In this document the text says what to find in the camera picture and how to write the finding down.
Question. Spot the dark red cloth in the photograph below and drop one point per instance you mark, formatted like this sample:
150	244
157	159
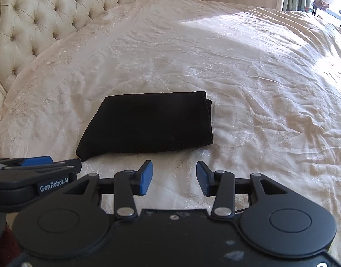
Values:
9	239

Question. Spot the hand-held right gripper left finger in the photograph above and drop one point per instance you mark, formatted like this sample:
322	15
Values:
145	176

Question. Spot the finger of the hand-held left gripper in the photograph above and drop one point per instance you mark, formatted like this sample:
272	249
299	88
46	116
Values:
59	167
37	160

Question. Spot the cream tufted headboard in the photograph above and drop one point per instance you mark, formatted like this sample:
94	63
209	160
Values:
48	19

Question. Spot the black pants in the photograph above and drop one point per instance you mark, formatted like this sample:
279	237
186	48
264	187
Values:
148	125

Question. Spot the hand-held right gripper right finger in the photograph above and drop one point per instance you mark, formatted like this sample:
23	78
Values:
202	179

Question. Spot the cream embroidered bedspread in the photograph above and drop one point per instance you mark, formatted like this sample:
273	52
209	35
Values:
242	75

